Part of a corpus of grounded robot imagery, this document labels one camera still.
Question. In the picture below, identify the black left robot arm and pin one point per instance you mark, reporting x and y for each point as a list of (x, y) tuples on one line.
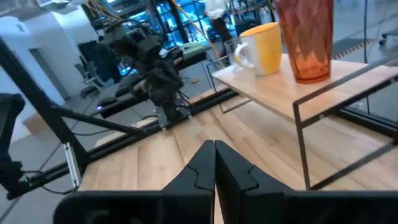
[(164, 84)]

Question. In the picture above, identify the orange faceted plastic tumbler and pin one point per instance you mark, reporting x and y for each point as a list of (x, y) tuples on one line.
[(308, 40)]

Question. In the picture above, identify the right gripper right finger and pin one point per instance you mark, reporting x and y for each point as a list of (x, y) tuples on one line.
[(280, 208)]

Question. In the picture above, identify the person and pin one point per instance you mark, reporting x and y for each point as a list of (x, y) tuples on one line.
[(217, 12)]

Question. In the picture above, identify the black low cabinet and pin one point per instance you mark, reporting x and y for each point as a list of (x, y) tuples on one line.
[(124, 104)]

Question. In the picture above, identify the black mat with striped edge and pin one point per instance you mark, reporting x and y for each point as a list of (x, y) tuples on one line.
[(351, 48)]

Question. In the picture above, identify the wooden shelf with black frame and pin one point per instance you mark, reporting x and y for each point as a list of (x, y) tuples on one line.
[(280, 90)]

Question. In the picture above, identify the clear glass cup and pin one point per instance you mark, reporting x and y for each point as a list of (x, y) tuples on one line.
[(230, 49)]

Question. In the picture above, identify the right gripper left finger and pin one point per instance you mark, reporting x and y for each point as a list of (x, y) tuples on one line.
[(140, 208)]

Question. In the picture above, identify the grey office chair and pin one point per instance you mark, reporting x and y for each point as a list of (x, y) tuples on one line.
[(90, 74)]

